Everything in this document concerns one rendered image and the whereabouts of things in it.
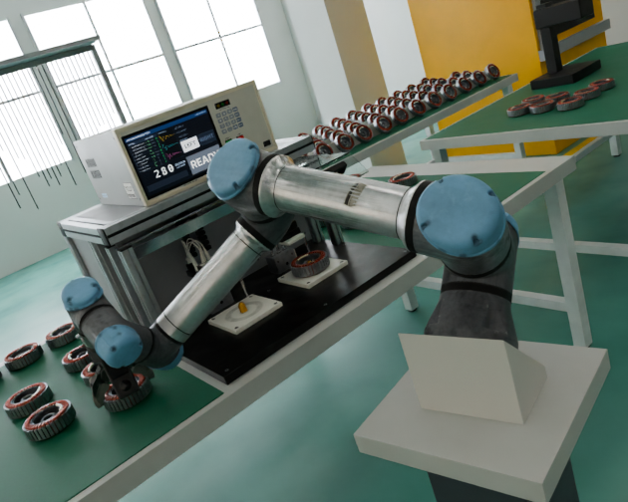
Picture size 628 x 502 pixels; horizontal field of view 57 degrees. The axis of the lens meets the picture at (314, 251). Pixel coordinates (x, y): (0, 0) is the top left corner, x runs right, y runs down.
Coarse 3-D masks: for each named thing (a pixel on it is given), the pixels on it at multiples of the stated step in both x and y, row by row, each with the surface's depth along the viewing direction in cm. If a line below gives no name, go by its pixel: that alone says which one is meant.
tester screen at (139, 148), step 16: (160, 128) 149; (176, 128) 152; (192, 128) 154; (208, 128) 157; (128, 144) 144; (144, 144) 147; (160, 144) 149; (176, 144) 152; (208, 144) 157; (144, 160) 147; (160, 160) 150; (176, 160) 152; (144, 176) 147; (192, 176) 155
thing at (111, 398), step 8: (136, 376) 136; (144, 376) 134; (144, 384) 132; (112, 392) 134; (136, 392) 131; (144, 392) 132; (104, 400) 131; (112, 400) 130; (120, 400) 129; (128, 400) 129; (136, 400) 130; (112, 408) 130; (120, 408) 130
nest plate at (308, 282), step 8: (336, 264) 163; (344, 264) 163; (288, 272) 169; (320, 272) 161; (328, 272) 160; (280, 280) 167; (288, 280) 164; (296, 280) 162; (304, 280) 160; (312, 280) 158; (320, 280) 158
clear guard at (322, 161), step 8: (344, 152) 159; (296, 160) 171; (304, 160) 167; (312, 160) 163; (320, 160) 159; (328, 160) 155; (336, 160) 154; (344, 160) 155; (352, 160) 156; (320, 168) 152; (352, 168) 154; (360, 168) 155
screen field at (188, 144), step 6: (204, 132) 156; (210, 132) 157; (192, 138) 154; (198, 138) 155; (204, 138) 156; (210, 138) 158; (186, 144) 154; (192, 144) 155; (198, 144) 156; (186, 150) 154
